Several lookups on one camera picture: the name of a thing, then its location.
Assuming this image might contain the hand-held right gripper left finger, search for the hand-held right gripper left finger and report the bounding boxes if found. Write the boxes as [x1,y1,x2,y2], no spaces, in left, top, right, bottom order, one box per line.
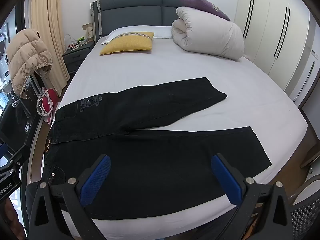
[25,154,112,240]

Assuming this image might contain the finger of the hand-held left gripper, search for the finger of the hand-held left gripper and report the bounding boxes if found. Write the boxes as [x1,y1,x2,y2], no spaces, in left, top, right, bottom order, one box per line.
[0,142,31,174]

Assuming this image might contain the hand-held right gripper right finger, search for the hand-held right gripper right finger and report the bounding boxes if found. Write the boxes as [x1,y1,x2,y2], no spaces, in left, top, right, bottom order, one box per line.
[211,153,298,240]

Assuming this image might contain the black denim pants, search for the black denim pants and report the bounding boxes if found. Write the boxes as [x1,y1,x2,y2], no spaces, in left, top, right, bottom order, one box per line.
[41,77,272,221]

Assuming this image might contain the red bag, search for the red bag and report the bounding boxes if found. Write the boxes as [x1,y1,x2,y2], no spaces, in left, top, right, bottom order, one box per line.
[36,86,60,125]

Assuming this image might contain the black mesh chair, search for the black mesh chair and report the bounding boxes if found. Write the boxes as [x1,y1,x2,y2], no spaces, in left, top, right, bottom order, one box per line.
[290,172,320,240]

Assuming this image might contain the beige puffer jacket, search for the beige puffer jacket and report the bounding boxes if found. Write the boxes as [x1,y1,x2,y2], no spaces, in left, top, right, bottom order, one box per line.
[5,29,53,95]

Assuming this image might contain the dark grey nightstand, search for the dark grey nightstand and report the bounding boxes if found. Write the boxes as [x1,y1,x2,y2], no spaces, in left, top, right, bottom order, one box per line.
[62,41,95,74]

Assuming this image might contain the bed with white sheet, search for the bed with white sheet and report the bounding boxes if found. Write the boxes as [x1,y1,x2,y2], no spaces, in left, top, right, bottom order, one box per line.
[27,26,308,240]

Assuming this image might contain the yellow pillow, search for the yellow pillow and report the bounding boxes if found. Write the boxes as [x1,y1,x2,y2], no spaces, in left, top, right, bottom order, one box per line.
[99,32,155,56]

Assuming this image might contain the beige curtain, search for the beige curtain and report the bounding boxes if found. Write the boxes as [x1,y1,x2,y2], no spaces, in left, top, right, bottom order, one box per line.
[30,0,71,98]

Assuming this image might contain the rolled white duvet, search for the rolled white duvet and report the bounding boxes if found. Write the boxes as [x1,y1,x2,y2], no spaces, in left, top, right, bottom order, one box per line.
[171,6,245,60]

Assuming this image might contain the cream wardrobe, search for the cream wardrobe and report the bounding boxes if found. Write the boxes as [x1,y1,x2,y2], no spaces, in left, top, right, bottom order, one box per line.
[234,0,320,105]

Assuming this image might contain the white pillow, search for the white pillow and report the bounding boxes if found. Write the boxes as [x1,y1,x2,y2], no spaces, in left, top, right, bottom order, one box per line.
[101,26,173,44]

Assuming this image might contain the grey padded headboard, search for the grey padded headboard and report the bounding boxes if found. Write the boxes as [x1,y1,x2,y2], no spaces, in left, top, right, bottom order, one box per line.
[90,0,198,43]

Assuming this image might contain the purple pillow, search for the purple pillow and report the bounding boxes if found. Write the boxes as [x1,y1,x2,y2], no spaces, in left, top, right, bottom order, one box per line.
[179,0,231,21]

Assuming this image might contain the white wire basket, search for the white wire basket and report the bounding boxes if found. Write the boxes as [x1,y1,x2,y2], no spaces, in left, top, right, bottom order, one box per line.
[64,34,78,50]

